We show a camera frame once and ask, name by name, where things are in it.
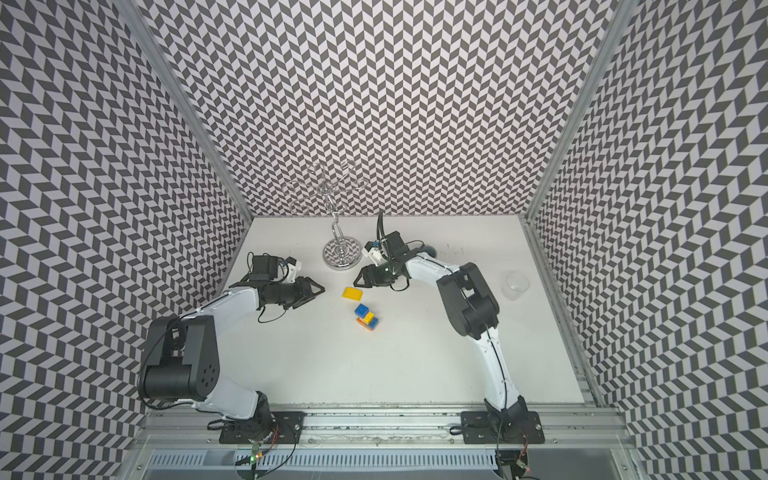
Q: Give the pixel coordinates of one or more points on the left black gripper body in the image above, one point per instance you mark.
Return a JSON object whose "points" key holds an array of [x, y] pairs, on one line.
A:
{"points": [[290, 293]]}

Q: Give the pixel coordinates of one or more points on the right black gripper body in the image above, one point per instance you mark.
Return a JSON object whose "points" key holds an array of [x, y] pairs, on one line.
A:
{"points": [[387, 272]]}

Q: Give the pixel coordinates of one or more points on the yellow curved lego brick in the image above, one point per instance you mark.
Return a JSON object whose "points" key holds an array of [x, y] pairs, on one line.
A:
{"points": [[352, 293]]}

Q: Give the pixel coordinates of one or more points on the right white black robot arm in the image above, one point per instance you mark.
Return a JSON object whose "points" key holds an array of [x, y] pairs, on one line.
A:
{"points": [[472, 310]]}

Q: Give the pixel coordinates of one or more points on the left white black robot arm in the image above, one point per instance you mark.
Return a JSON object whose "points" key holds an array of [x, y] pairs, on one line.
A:
{"points": [[180, 364]]}

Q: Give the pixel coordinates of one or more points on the chrome mug tree stand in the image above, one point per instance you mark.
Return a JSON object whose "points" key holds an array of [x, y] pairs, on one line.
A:
{"points": [[342, 252]]}

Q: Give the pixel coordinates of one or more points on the grey-blue ceramic cup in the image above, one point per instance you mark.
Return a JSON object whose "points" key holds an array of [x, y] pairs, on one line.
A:
{"points": [[430, 250]]}

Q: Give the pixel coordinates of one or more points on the clear glass cup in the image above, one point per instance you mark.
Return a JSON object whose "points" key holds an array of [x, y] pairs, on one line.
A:
{"points": [[515, 285]]}

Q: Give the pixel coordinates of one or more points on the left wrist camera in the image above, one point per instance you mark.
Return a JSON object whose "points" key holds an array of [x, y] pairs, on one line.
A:
{"points": [[267, 268]]}

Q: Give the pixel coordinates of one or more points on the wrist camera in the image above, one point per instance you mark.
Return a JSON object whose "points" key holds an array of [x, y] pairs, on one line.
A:
{"points": [[267, 268], [374, 251]]}

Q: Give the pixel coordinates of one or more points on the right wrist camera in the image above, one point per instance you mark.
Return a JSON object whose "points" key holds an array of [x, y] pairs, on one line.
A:
{"points": [[374, 251]]}

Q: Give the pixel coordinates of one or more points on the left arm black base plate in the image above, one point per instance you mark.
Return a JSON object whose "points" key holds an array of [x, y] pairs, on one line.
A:
{"points": [[281, 427]]}

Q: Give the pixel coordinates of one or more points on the aluminium front rail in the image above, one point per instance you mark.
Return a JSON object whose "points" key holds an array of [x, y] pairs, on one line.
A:
{"points": [[438, 426]]}

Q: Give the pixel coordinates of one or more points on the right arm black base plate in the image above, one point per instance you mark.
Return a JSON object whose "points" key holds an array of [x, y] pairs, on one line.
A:
{"points": [[477, 428]]}

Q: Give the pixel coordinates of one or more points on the white ribbed cable duct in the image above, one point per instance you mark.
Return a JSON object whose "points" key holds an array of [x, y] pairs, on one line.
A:
{"points": [[358, 460]]}

